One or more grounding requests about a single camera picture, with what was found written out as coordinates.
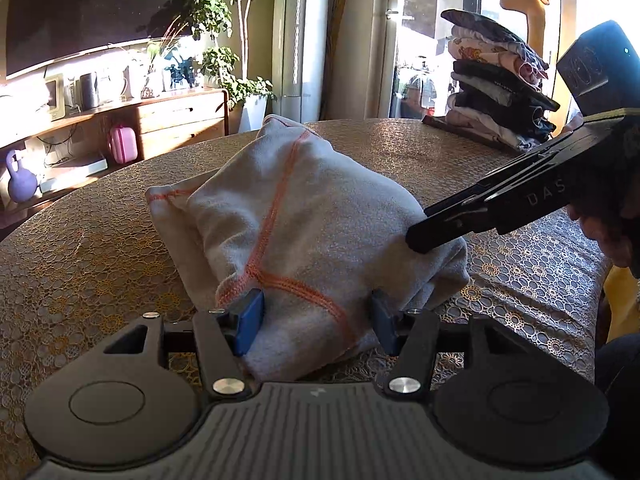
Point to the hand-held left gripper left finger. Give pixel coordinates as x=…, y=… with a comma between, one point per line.
x=250, y=322

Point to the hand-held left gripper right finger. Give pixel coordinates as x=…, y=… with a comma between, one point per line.
x=385, y=327

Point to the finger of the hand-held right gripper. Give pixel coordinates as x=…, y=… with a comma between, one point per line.
x=435, y=232

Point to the white fleece top orange seams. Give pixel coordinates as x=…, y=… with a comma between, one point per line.
x=310, y=220

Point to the stack of folded clothes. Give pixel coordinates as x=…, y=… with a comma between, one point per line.
x=500, y=85

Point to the person's right hand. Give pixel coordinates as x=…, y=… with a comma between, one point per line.
x=607, y=240

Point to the yellow wooden chair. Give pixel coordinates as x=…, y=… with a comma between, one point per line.
x=622, y=300

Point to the yellow giraffe toy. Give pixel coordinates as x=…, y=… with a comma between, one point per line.
x=532, y=15

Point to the lace-covered round table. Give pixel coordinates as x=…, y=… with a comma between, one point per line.
x=75, y=270

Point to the person's dark pants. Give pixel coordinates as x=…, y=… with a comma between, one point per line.
x=620, y=370

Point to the white plant pot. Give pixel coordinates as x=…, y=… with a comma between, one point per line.
x=255, y=112

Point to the wooden TV cabinet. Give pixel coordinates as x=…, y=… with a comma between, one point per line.
x=175, y=120

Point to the beige curtain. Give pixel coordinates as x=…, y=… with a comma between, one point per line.
x=345, y=35

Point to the pink case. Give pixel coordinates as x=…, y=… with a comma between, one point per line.
x=123, y=145

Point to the white flat box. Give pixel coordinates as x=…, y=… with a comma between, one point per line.
x=75, y=172

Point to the white standing air conditioner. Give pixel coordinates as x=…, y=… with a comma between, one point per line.
x=300, y=35

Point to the green houseplant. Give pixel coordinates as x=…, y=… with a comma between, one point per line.
x=220, y=65

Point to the purple kettlebell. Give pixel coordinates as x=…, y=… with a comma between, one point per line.
x=22, y=187

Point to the grey cylinder speaker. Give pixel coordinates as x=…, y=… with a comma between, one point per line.
x=89, y=91

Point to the black television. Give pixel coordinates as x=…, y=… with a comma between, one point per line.
x=100, y=5

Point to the white photo frame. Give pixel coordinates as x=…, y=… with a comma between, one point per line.
x=54, y=97

